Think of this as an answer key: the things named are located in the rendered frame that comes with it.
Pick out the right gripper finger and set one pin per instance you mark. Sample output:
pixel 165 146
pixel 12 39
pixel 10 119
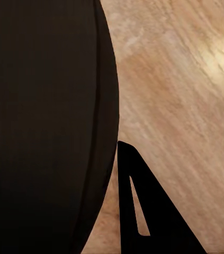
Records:
pixel 169 233

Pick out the cauldron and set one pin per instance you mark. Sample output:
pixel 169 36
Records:
pixel 59 122

